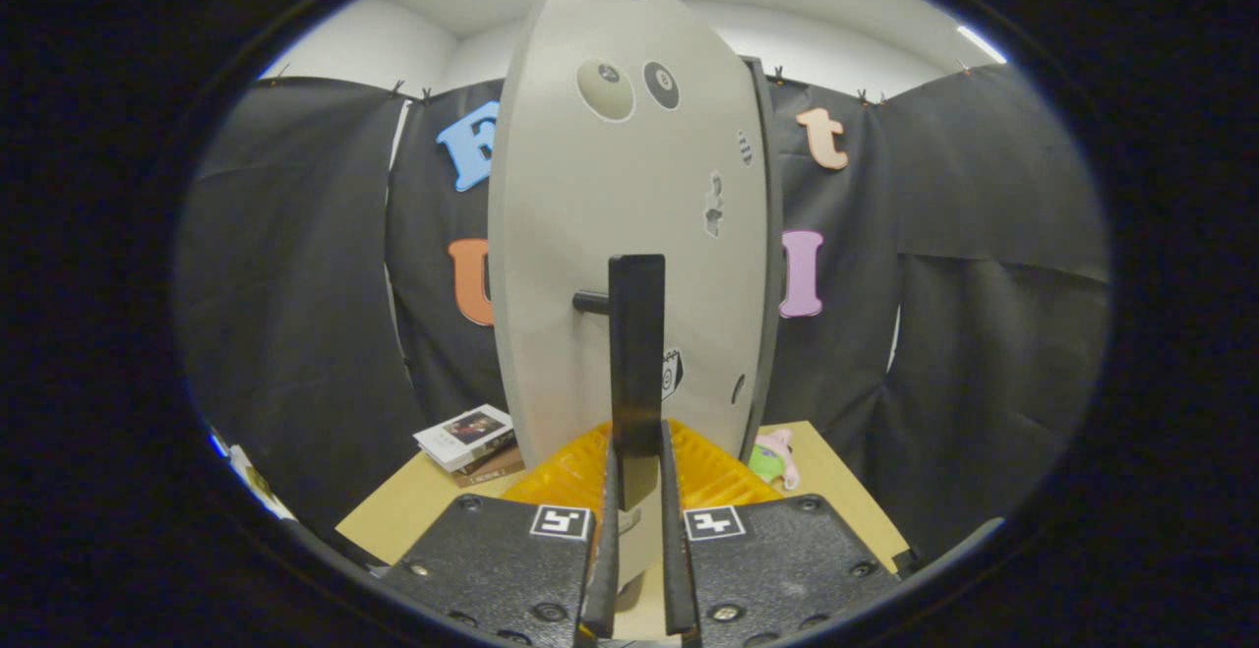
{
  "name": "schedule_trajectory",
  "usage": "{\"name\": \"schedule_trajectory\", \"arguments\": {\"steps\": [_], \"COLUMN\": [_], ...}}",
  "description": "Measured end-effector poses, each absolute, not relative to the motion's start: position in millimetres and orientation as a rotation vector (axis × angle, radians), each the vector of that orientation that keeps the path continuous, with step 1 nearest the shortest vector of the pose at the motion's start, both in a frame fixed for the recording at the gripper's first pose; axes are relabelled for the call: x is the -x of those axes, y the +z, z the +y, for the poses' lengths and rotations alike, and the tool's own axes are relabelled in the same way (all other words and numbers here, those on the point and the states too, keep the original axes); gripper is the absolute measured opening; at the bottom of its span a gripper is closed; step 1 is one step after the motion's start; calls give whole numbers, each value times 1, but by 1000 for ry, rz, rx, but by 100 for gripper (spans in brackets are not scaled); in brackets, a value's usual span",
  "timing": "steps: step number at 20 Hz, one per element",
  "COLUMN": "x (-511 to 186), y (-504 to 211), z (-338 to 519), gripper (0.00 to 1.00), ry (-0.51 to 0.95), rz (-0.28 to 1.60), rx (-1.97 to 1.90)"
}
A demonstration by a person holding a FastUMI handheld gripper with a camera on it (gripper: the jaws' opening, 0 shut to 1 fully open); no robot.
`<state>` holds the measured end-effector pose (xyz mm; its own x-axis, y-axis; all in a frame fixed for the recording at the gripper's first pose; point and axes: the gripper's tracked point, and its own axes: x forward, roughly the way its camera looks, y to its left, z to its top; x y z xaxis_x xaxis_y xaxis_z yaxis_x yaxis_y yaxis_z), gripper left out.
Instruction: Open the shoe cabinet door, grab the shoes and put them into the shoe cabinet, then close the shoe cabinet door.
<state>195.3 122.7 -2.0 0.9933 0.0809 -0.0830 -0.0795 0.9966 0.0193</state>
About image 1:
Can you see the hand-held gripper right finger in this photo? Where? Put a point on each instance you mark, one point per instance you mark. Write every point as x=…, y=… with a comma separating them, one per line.
x=675, y=569

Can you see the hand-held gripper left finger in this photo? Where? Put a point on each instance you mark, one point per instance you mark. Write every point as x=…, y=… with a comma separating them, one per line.
x=602, y=569

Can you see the beige shoe cabinet door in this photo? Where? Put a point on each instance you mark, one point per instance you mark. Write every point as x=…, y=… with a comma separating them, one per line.
x=570, y=235

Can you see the grey shoe cabinet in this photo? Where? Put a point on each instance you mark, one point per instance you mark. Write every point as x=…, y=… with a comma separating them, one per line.
x=776, y=186

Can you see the green and pink plush toy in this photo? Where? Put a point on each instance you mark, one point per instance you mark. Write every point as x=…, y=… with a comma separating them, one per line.
x=767, y=461

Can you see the brown book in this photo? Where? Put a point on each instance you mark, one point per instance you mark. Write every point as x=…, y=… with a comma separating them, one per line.
x=492, y=471

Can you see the white book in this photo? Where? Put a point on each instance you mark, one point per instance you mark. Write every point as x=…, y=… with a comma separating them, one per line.
x=462, y=432

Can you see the white printed sheet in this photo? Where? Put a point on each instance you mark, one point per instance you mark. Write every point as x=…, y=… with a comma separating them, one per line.
x=256, y=481

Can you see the black backdrop cloth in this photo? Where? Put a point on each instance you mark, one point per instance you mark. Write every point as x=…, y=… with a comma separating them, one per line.
x=984, y=284

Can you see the small ceiling light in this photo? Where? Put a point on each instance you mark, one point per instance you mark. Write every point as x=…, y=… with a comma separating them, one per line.
x=982, y=43

